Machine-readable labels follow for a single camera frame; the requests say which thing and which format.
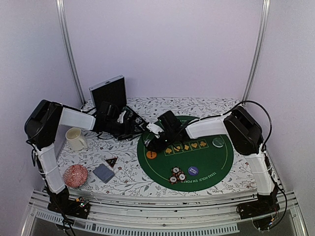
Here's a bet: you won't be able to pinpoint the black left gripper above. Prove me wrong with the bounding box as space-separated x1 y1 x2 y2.
106 119 144 141

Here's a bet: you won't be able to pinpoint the orange big blind button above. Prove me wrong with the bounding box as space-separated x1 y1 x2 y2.
146 151 157 159

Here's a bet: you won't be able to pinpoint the red black 100 chip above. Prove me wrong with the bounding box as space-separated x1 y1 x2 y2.
171 167 181 175

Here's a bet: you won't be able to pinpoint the purple small blind button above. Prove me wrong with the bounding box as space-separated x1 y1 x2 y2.
188 166 199 176

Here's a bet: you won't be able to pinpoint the green dealer button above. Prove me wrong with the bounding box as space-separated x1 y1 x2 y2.
212 137 225 148

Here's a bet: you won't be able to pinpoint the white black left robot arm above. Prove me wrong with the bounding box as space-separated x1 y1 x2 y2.
24 99 148 213

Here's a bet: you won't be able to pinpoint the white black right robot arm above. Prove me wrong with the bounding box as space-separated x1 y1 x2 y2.
142 101 279 214

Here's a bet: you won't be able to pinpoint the blue chips in case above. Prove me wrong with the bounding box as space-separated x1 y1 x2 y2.
135 118 144 125

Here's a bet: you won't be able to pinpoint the right poker chip stack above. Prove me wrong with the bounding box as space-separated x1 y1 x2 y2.
124 106 135 117

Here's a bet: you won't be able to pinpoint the aluminium poker chip case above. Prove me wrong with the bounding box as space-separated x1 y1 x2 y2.
89 75 148 131

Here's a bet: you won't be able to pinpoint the black triangular card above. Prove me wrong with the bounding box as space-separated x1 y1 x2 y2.
105 157 118 168

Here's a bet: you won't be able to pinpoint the round green poker mat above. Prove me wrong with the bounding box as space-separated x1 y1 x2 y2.
137 132 235 192

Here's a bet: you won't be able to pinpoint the white ceramic mug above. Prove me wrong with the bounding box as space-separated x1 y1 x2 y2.
65 127 88 151

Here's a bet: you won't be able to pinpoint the red patterned bowl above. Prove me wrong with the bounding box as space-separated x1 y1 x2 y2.
63 164 88 188

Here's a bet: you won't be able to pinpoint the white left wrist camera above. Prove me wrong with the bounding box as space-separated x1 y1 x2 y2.
117 111 130 123

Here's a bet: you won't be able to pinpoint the aluminium front rail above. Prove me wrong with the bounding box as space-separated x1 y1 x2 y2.
24 189 306 236

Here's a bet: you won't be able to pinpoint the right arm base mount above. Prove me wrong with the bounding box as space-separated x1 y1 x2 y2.
236 194 280 231

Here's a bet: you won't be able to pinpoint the left aluminium frame post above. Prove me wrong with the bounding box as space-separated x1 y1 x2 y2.
56 0 86 105

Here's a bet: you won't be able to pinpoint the aluminium frame post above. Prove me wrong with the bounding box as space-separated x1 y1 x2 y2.
242 0 271 101
56 0 86 105

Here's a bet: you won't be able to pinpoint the right aluminium frame post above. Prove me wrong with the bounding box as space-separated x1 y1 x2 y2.
242 0 271 101

